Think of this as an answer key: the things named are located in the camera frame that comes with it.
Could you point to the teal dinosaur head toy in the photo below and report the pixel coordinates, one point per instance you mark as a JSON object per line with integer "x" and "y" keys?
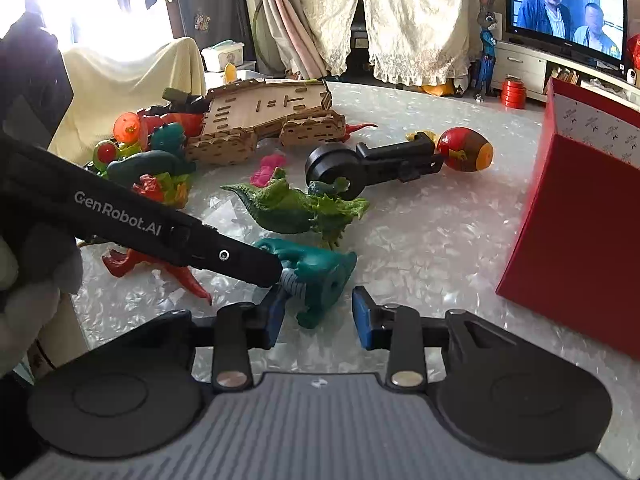
{"x": 320, "y": 270}

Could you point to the white lidded storage box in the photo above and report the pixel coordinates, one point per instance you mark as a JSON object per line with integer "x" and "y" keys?
{"x": 224, "y": 57}

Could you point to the black toy vehicle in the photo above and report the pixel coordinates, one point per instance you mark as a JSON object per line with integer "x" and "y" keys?
{"x": 175, "y": 100}

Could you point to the green hoop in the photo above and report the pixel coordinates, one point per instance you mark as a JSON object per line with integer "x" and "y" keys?
{"x": 256, "y": 35}

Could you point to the pink plastic toy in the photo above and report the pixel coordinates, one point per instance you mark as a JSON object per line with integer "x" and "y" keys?
{"x": 267, "y": 172}

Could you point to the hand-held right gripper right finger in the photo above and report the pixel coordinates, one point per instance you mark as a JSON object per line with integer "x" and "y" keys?
{"x": 366, "y": 320}

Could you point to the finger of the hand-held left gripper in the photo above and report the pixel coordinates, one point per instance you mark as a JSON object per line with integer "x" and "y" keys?
{"x": 245, "y": 262}

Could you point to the red cardboard box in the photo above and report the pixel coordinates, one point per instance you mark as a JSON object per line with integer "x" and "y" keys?
{"x": 580, "y": 230}

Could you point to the black wheeled toy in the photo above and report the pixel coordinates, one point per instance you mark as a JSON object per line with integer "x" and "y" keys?
{"x": 350, "y": 162}

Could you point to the yellow covered sofa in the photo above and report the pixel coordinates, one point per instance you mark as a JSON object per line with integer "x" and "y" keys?
{"x": 125, "y": 80}

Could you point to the red yellow egg toy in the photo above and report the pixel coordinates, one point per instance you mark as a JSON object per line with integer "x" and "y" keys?
{"x": 465, "y": 149}

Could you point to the person's left hand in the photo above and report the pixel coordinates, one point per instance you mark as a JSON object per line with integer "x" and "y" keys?
{"x": 25, "y": 305}

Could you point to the green toy car red nose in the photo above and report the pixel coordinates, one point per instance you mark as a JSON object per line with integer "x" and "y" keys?
{"x": 112, "y": 155}

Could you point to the dark teal dinosaur toy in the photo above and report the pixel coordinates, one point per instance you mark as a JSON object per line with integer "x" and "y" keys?
{"x": 150, "y": 165}

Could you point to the pink curtain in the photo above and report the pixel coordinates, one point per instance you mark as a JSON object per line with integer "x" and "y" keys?
{"x": 280, "y": 15}

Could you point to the green dinosaur toy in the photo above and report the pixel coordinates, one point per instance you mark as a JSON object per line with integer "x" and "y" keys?
{"x": 295, "y": 205}

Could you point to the red toy barrel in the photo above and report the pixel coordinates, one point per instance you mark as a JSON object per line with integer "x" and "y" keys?
{"x": 187, "y": 121}

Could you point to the orange floor toy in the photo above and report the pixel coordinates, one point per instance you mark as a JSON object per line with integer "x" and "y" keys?
{"x": 445, "y": 89}

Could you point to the teal spotted dinosaur toy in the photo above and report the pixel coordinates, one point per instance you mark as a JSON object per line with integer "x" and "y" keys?
{"x": 169, "y": 136}

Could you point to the white security camera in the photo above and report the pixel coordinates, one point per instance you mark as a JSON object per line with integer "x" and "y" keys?
{"x": 633, "y": 79}

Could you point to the cream lace curtain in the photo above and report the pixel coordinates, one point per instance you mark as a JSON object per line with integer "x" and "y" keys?
{"x": 415, "y": 15}

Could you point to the red gift bag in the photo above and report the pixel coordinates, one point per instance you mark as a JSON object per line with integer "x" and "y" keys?
{"x": 635, "y": 52}

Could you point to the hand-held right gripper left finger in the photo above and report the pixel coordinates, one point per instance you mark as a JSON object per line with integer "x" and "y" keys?
{"x": 272, "y": 320}

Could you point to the rabbit figure statue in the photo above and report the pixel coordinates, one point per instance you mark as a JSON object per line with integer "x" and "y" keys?
{"x": 486, "y": 45}

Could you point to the orange round toy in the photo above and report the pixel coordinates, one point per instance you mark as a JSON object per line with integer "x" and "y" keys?
{"x": 127, "y": 127}

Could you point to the wooden ship model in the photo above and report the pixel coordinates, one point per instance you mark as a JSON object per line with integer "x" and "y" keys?
{"x": 260, "y": 115}

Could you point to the white television cabinet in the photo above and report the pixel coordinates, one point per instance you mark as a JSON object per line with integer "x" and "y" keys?
{"x": 525, "y": 67}

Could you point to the small red dinosaur toy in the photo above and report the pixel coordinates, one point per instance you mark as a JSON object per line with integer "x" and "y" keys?
{"x": 357, "y": 130}

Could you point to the television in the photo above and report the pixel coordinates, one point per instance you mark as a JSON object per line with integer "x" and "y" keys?
{"x": 565, "y": 10}

